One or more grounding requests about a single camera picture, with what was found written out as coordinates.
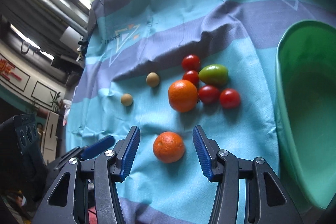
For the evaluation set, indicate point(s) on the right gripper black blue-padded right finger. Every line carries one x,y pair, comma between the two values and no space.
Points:
266,200

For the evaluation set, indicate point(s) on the red cherry tomato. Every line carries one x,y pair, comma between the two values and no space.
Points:
229,98
191,76
191,63
208,94

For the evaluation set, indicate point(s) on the white cylindrical lamp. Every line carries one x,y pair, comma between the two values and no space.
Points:
70,37

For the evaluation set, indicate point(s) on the orange fruit among tomatoes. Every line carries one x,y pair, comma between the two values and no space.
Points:
183,96

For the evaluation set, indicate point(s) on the green plastic bowl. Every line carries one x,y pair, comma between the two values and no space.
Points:
305,108

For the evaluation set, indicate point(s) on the blue striped tablecloth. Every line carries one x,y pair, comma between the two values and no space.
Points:
130,38

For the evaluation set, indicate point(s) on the red cherry tomato top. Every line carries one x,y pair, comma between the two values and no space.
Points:
191,63

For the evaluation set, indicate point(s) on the green oval tomato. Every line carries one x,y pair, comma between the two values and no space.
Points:
214,74

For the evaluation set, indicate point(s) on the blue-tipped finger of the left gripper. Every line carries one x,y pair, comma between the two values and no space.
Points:
95,149

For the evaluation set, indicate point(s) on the potted green plant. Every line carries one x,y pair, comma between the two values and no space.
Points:
56,102

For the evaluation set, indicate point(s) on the orange fruit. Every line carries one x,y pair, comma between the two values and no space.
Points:
168,147

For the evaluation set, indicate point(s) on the red cherry tomato lower left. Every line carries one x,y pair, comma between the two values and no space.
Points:
208,94

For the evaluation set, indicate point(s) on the tan longan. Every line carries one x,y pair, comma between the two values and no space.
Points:
152,79
126,99

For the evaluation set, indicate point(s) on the red cherry tomato lower right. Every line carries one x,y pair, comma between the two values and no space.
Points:
229,98

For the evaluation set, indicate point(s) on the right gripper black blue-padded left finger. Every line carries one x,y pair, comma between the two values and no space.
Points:
66,200

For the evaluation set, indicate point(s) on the tan longan lower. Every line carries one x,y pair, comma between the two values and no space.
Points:
126,99

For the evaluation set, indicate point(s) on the tan longan upper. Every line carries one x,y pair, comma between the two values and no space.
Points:
152,79

